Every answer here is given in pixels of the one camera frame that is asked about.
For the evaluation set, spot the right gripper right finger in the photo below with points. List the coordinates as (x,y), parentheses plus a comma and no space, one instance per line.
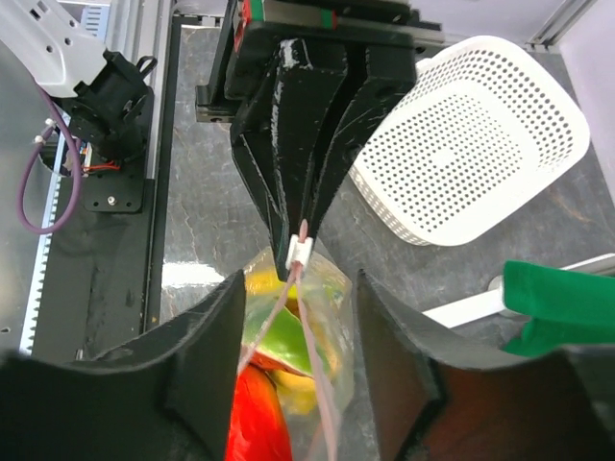
(437,395)

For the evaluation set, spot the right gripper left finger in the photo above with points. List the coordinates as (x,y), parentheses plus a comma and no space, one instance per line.
(165,395)

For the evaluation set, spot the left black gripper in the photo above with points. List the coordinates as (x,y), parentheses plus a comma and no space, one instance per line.
(309,103)

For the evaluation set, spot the red mango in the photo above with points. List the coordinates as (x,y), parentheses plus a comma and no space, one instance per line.
(258,430)

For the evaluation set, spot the watermelon slice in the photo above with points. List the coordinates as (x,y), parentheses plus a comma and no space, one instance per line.
(283,347)

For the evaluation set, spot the clear zip top bag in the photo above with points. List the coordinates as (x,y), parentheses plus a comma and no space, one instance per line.
(319,295)

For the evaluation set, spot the yellow mango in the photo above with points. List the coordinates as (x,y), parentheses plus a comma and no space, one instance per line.
(297,394)

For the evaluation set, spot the yellow banana bunch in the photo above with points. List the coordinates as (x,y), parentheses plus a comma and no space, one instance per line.
(263,283)

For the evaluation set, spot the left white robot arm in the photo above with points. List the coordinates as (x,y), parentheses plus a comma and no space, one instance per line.
(102,91)

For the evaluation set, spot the white clothes rack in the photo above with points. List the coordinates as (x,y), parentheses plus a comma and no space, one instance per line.
(491,302)

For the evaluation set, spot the white perforated plastic basket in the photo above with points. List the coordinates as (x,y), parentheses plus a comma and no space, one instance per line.
(485,129)

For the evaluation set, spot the green t-shirt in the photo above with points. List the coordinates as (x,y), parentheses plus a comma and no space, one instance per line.
(563,307)

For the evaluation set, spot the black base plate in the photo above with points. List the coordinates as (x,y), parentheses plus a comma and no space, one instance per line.
(139,251)

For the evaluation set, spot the white slotted cable duct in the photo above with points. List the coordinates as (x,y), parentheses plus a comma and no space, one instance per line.
(28,333)

